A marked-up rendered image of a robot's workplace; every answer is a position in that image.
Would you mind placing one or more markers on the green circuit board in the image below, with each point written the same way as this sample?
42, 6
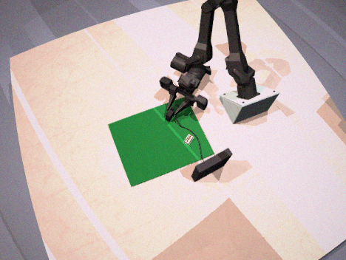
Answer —
150, 146

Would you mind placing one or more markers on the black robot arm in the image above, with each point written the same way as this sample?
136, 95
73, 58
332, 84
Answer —
236, 62

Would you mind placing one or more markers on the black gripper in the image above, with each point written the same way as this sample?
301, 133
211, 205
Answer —
190, 99

